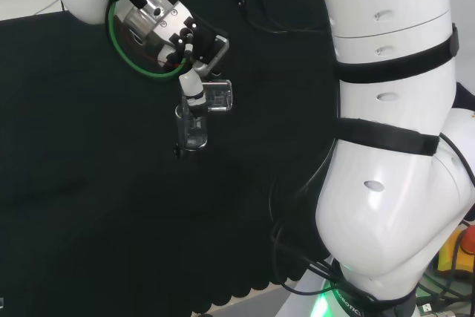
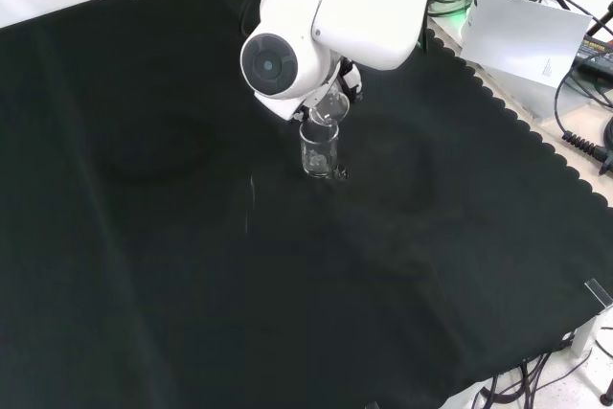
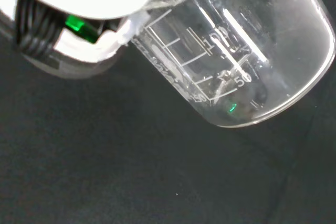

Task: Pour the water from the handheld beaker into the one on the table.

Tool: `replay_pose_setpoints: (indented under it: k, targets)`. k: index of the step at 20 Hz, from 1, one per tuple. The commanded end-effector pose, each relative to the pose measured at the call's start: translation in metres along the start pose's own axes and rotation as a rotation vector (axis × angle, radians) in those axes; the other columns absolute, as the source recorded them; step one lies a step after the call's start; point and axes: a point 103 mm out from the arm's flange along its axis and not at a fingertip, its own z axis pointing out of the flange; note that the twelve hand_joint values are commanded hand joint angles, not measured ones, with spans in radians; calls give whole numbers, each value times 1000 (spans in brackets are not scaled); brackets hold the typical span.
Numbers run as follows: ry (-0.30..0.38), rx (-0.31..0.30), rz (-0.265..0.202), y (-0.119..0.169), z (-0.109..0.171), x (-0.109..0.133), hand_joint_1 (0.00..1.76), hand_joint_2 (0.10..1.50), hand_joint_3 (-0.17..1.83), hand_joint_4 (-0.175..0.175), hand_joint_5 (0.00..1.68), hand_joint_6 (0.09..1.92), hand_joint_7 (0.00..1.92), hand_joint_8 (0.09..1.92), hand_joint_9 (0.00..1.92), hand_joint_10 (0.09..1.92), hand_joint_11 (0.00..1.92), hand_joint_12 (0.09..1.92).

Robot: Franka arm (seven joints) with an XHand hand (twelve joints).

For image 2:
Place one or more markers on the black power adapter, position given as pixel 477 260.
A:
pixel 596 52

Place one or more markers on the white bench frame corner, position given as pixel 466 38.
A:
pixel 586 337

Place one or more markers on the clear plastic clip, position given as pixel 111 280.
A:
pixel 599 293

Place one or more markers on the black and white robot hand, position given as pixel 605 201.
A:
pixel 282 107

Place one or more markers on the black tripod leg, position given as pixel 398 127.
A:
pixel 601 21

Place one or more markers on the black bench cloth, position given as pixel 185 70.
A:
pixel 143 188

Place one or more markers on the pale board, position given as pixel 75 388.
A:
pixel 522 35

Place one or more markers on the clear glass beaker with water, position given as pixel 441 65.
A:
pixel 330 109

